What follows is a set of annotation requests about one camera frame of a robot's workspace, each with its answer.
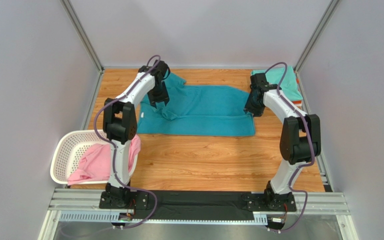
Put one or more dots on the teal t shirt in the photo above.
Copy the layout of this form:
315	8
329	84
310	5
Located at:
197	110

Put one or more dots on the black cloth strip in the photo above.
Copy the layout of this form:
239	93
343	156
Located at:
207	205

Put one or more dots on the aluminium corner post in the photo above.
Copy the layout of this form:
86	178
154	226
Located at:
76	22
322	24

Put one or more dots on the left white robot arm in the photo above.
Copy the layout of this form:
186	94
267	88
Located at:
120	126

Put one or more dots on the folded orange t shirt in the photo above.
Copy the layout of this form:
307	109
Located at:
299	102

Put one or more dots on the white plastic laundry basket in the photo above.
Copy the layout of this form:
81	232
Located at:
69	151

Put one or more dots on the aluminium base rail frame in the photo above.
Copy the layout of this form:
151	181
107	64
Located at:
318	203

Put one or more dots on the folded mint green t shirt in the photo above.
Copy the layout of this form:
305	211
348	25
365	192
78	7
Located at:
288	85

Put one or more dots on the left aluminium corner post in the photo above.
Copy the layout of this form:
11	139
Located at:
76	22

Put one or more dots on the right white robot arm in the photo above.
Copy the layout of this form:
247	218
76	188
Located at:
300	143

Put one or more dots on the pink t shirt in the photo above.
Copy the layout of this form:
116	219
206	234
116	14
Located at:
95	164

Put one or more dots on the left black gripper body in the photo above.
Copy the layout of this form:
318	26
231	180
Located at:
159	93

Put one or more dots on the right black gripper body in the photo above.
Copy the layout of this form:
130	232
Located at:
253	104

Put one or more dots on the right aluminium corner post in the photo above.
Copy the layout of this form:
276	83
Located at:
322	24

